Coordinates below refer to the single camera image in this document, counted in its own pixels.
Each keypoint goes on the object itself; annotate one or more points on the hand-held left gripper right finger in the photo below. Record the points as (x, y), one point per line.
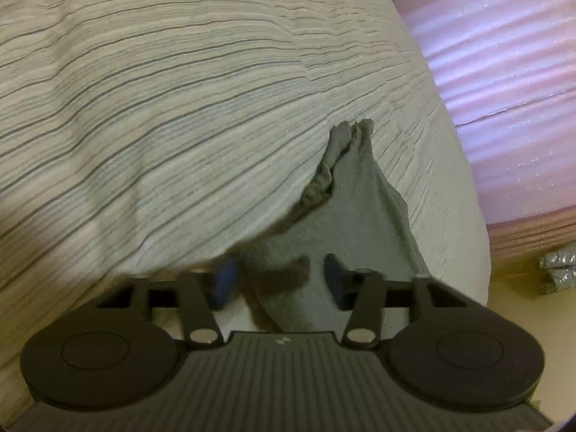
(335, 284)

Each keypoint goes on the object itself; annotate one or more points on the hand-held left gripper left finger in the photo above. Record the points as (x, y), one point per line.
(225, 283)

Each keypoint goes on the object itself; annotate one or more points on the grey t-shirt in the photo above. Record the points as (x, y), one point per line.
(355, 216)

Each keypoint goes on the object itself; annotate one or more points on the striped grey bed cover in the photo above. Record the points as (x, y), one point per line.
(157, 99)

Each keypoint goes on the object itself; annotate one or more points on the silver crumpled object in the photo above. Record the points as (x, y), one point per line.
(560, 270)

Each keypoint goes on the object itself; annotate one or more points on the pink curtain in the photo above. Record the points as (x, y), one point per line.
(508, 99)

